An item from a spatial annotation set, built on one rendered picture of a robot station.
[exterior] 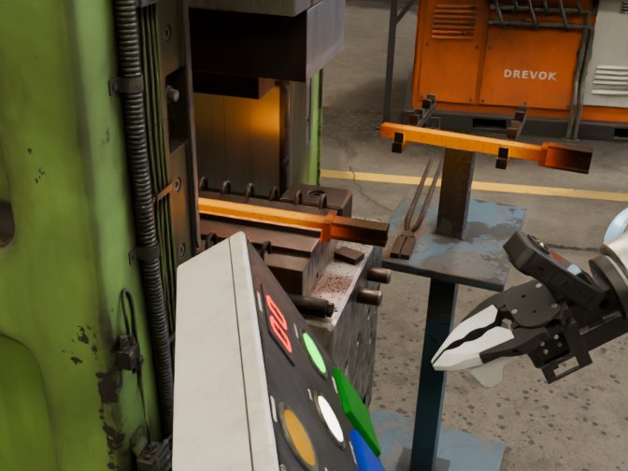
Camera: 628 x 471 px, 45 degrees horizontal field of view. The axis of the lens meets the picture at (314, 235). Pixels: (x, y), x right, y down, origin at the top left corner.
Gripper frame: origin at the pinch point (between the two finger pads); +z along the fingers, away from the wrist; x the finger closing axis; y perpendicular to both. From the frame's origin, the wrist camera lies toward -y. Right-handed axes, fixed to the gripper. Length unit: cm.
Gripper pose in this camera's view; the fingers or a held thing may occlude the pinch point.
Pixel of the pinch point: (440, 355)
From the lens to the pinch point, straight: 82.7
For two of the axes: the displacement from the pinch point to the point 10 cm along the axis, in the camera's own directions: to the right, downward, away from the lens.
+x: -1.4, -4.6, 8.8
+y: 4.6, 7.5, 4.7
